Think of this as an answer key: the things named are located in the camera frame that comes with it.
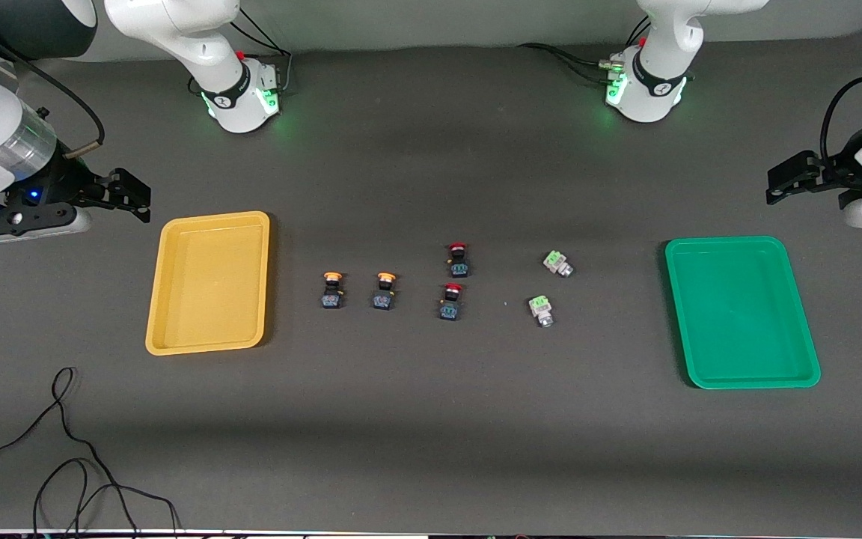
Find yellow push button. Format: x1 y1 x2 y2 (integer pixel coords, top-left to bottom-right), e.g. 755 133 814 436
372 272 397 311
320 271 344 310

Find yellow plastic tray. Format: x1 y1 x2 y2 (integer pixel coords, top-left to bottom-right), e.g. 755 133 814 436
145 211 271 356

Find green plastic tray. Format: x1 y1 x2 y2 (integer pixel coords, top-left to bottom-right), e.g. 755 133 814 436
664 236 822 390

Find dark grey table mat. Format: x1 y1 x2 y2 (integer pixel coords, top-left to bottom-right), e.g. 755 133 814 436
0 28 862 536

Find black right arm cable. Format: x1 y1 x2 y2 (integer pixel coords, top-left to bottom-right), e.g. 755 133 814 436
0 7 106 159

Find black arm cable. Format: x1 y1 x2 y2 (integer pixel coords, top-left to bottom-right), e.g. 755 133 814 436
820 75 862 162
0 7 106 159

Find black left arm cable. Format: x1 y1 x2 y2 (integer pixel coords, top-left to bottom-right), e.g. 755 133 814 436
820 75 862 162

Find loose black cable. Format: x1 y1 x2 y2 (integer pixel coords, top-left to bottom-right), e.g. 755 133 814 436
0 367 181 536

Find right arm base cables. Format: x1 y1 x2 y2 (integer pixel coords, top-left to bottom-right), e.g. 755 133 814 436
229 6 293 94

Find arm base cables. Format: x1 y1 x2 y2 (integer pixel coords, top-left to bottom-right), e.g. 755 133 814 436
517 16 652 85
229 6 293 94

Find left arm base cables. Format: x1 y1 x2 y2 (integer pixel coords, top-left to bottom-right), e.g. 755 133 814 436
517 16 652 85

